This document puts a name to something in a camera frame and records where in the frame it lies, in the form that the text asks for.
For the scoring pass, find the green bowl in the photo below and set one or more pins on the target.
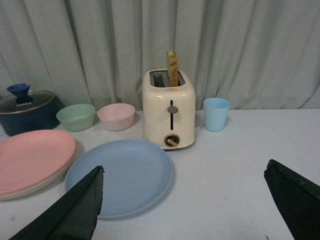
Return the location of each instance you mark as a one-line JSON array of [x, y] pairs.
[[77, 117]]

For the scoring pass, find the dark blue saucepan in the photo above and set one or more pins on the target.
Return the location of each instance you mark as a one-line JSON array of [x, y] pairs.
[[41, 118]]

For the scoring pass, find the pink plate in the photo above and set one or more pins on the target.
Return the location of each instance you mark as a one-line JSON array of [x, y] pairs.
[[30, 158]]

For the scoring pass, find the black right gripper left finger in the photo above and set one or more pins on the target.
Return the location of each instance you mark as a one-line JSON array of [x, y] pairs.
[[74, 216]]

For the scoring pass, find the blue plate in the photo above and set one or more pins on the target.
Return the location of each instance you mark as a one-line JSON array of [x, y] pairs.
[[136, 175]]

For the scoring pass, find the beige plate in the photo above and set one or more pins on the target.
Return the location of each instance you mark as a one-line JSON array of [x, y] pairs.
[[40, 185]]

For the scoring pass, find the pink bowl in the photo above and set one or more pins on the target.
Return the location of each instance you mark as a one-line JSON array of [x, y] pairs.
[[116, 117]]

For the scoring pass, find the cream toaster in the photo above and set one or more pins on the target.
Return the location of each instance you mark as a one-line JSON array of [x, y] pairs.
[[169, 111]]

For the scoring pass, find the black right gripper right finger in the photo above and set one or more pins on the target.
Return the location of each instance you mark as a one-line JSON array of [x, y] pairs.
[[296, 198]]

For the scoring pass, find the glass pot lid blue knob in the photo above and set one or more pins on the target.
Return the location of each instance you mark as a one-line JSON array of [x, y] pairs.
[[22, 99]]

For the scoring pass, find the grey curtain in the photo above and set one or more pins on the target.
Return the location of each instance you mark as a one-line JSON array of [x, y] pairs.
[[257, 54]]

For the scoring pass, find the toast slice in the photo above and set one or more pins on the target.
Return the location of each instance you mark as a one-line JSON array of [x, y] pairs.
[[172, 68]]

